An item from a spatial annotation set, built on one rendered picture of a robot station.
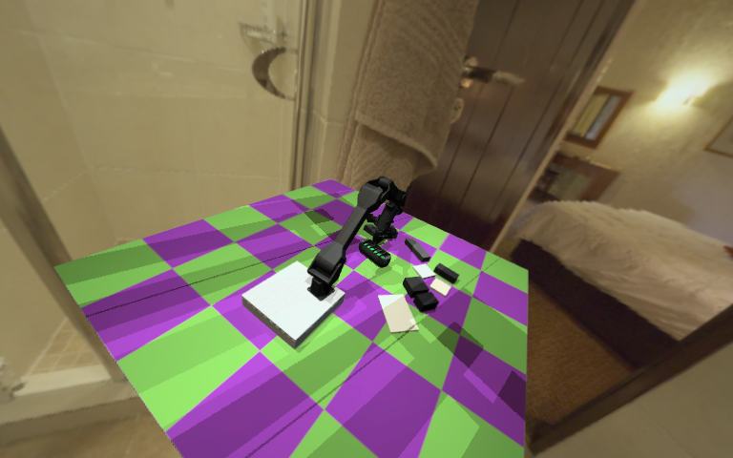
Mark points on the dark grey controller unit with green rocker switches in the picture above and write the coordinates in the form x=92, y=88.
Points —
x=374, y=252

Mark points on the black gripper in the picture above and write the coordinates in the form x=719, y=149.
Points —
x=380, y=231

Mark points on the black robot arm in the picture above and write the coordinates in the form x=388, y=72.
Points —
x=328, y=263

